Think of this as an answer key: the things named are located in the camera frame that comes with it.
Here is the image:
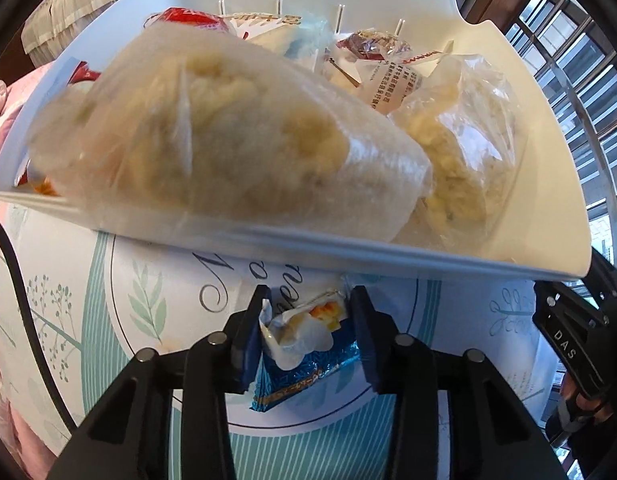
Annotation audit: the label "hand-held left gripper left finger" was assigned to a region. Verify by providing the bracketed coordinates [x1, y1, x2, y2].
[46, 285, 272, 480]

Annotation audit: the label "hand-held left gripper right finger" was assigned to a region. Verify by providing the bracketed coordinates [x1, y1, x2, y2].
[349, 285, 569, 480]

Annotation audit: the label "blue snack packet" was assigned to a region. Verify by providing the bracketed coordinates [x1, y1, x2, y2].
[248, 287, 362, 413]

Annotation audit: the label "white plastic bin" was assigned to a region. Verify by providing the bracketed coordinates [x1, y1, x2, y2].
[0, 0, 594, 281]

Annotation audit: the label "clear rice puff packet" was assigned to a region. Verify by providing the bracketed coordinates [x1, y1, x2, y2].
[26, 25, 434, 243]

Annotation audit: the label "clear round cracker packet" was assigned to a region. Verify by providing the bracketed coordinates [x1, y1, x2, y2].
[389, 52, 527, 251]

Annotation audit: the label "red round snack packet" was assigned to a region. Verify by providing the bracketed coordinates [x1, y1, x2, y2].
[329, 29, 454, 116]

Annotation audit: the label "pale blue clear packet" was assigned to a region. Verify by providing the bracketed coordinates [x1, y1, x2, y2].
[283, 12, 334, 68]

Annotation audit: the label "red white fruit-print packet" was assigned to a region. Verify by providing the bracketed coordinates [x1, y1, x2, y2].
[143, 6, 234, 36]

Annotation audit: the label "person's right hand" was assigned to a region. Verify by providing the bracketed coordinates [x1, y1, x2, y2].
[557, 376, 617, 427]

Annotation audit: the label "metal window bars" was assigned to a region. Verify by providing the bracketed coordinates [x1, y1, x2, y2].
[453, 0, 617, 281]

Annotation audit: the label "pink blanket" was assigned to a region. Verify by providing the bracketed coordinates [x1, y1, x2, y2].
[0, 67, 54, 480]

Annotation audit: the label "black cable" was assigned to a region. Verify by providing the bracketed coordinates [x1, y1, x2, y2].
[0, 210, 76, 431]

